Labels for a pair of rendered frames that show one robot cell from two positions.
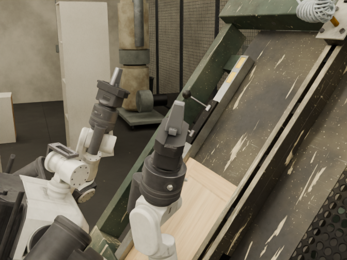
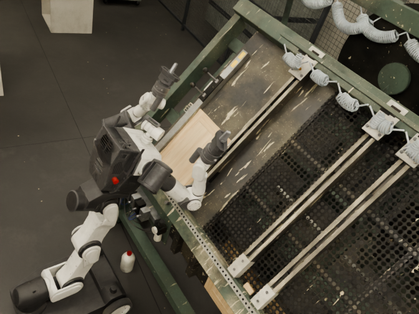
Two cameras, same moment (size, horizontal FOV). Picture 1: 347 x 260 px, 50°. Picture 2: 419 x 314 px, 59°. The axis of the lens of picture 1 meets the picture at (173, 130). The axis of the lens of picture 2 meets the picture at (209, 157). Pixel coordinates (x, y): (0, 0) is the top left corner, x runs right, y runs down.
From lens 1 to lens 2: 1.11 m
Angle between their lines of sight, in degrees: 30
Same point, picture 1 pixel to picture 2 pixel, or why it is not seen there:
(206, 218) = not seen: hidden behind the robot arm
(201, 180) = (207, 127)
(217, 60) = (225, 40)
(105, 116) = (163, 91)
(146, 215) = (202, 168)
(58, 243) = (162, 174)
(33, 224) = (143, 161)
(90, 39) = not seen: outside the picture
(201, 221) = not seen: hidden behind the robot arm
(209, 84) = (216, 55)
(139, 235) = (196, 174)
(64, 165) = (154, 131)
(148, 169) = (208, 152)
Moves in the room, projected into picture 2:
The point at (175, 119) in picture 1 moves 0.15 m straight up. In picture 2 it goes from (225, 137) to (234, 110)
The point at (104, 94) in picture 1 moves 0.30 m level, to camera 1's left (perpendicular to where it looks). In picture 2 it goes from (164, 77) to (108, 68)
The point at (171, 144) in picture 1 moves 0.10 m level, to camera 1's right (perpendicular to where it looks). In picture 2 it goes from (222, 147) to (242, 149)
